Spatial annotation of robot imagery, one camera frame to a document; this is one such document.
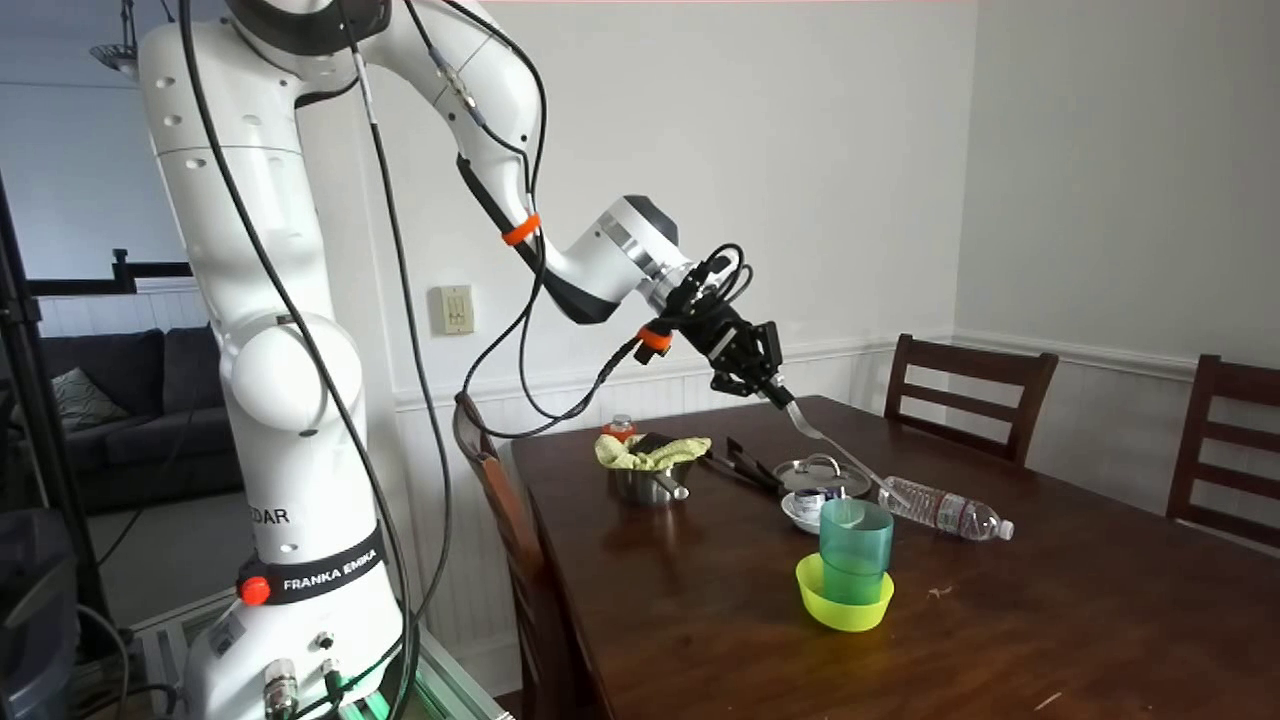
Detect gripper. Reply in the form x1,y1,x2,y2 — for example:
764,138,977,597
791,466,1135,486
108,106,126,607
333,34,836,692
672,292,797,409

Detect silver metal fork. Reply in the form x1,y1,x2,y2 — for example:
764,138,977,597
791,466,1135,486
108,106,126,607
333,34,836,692
784,396,913,509

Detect black tongs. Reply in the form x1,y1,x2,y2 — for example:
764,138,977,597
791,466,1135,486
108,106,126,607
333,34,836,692
699,437,787,494

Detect steel pot lid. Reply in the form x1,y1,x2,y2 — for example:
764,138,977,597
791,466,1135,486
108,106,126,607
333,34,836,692
772,454,874,499

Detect yellow green cloth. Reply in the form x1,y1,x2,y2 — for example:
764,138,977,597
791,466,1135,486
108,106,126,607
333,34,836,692
594,432,714,472

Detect small white bowl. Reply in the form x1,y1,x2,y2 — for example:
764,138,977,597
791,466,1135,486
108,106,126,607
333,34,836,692
780,487,851,535

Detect small steel pot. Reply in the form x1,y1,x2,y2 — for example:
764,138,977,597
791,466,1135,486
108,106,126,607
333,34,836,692
609,462,693,507

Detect teal plastic cup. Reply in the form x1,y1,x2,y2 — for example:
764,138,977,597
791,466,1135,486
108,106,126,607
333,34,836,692
818,497,895,607

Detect dark wooden chair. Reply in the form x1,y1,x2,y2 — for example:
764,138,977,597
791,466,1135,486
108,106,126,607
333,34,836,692
451,391,603,720
883,333,1060,470
1165,353,1280,550

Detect clear plastic water bottle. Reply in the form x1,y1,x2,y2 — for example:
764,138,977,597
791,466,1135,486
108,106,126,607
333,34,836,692
877,476,1016,543

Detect yellow green plastic bowl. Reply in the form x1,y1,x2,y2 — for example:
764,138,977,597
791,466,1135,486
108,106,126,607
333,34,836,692
795,553,896,634

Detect dark grey sofa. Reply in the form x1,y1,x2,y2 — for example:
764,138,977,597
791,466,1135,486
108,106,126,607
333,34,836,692
38,324,244,513

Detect dark wooden railing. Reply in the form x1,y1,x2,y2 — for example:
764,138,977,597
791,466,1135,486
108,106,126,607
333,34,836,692
27,248,194,298

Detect patterned grey cushion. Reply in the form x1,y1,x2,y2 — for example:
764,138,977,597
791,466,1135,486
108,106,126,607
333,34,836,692
50,366,132,434

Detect ceiling lamp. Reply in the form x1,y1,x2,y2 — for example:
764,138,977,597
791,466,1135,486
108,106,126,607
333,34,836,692
89,0,141,83

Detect wall switch plate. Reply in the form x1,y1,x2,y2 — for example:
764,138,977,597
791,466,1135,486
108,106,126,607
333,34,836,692
438,285,476,337

